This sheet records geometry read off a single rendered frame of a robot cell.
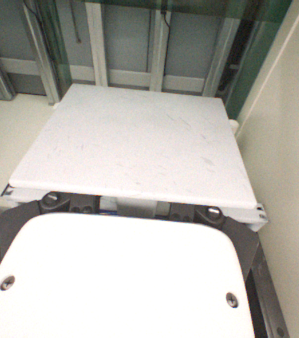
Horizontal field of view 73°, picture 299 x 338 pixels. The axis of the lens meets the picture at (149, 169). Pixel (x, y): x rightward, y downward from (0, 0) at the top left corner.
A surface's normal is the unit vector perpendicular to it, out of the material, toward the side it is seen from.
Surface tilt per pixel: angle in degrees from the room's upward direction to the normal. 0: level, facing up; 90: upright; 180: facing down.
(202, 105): 0
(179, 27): 90
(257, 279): 0
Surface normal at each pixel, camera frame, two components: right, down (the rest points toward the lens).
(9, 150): 0.07, -0.66
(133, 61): -0.06, 0.75
